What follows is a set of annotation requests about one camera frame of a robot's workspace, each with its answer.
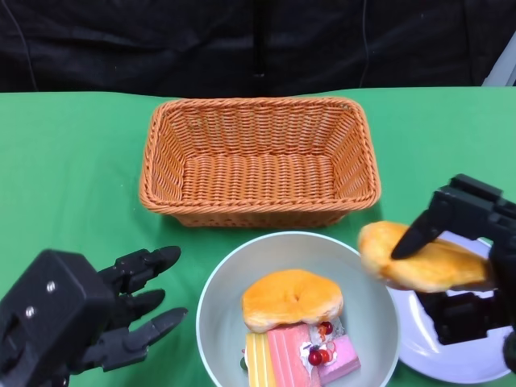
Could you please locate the plain orange bread ring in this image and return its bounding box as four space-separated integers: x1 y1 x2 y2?
357 220 492 293

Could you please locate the white frame post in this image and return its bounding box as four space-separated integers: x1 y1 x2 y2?
481 38 516 88

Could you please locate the white-streaked orange bread ring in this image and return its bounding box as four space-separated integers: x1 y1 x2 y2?
241 268 344 335

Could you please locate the pink cake with cherries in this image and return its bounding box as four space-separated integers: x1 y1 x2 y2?
300 336 362 384

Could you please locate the green tablecloth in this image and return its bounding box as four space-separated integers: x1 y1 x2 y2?
0 86 516 387

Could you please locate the salmon pink striped cake slice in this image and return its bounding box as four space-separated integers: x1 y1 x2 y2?
265 324 323 387

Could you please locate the pale green bowl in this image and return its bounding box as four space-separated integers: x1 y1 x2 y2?
195 230 402 387

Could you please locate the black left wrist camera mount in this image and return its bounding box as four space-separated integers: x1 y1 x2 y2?
0 248 120 387

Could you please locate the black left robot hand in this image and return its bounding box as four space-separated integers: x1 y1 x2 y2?
68 245 189 374

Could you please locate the thin grey hanging cable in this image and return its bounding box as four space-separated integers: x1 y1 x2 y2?
357 0 368 88
0 3 40 93

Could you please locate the black backdrop curtain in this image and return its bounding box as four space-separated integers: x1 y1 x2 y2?
0 0 516 100

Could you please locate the pale lavender plate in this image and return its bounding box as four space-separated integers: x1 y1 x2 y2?
386 237 516 382

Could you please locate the orange wicker basket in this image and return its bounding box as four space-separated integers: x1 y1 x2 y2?
139 96 380 229

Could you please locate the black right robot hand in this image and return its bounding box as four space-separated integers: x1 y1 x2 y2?
390 173 516 370

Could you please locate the yellow striped cake slice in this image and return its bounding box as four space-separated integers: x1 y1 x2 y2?
244 332 276 387

